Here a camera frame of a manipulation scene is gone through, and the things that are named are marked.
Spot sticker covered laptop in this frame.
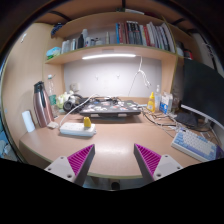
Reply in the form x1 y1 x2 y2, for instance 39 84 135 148
80 100 141 117

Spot white paper roll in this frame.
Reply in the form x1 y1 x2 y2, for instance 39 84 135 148
22 111 35 133

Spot white hanging cable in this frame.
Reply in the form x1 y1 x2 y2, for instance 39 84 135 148
127 57 152 98

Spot white toiletry bottles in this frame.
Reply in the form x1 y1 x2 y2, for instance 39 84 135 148
61 29 103 54

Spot under shelf light bar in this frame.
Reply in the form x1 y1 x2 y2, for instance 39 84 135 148
82 53 136 60

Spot clear plastic water bottle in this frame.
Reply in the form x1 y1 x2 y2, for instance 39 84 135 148
48 74 59 118

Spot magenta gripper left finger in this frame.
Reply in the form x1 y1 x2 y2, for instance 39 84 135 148
45 144 95 186

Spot pink thermos flask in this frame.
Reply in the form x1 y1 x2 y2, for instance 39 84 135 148
33 81 54 127

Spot black monitor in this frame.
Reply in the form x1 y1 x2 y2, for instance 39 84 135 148
181 59 224 130

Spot white blue keyboard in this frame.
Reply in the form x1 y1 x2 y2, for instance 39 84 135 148
171 130 217 162

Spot white power strip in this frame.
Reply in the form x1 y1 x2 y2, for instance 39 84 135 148
60 122 96 137

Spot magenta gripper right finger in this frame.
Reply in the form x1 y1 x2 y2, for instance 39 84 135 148
134 144 182 182

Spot green snack packet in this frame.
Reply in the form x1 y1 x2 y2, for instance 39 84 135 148
46 47 61 59

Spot yellow charger plug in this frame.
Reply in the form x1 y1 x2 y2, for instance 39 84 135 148
84 117 91 128

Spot white power strip cable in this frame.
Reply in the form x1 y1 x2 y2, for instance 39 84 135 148
59 93 100 128

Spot yellow glue bottle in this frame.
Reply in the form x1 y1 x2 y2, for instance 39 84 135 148
147 92 155 113

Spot clear sanitizer bottle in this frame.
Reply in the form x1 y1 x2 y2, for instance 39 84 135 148
155 85 161 111

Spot row of books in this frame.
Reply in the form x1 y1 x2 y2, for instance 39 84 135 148
116 21 176 53

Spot blue white carton box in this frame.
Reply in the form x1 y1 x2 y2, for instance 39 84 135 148
159 93 173 114

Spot black headphones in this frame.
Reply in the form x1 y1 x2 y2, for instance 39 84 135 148
63 94 85 113

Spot small white adapter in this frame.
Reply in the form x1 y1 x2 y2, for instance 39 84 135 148
47 122 59 129

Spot tangled desk cables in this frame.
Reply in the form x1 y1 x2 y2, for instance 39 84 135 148
139 105 183 138

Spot wooden shelf unit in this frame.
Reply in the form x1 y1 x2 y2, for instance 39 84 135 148
44 12 178 92

